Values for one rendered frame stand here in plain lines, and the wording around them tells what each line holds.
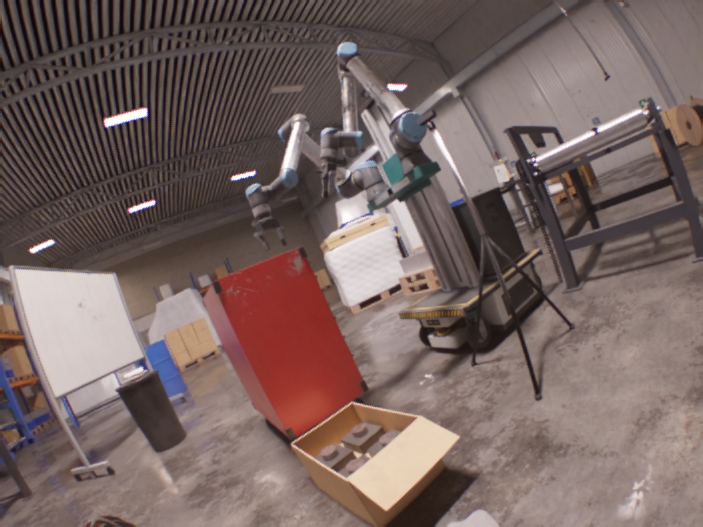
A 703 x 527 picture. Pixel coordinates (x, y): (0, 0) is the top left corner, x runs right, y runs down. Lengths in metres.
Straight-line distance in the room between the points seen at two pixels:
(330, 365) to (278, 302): 0.39
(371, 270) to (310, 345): 3.69
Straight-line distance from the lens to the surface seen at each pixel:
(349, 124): 1.84
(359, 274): 5.03
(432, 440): 0.99
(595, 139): 2.06
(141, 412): 2.79
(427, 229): 2.19
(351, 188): 2.28
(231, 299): 1.39
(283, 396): 1.45
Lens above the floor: 0.78
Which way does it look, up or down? level
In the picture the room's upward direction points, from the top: 24 degrees counter-clockwise
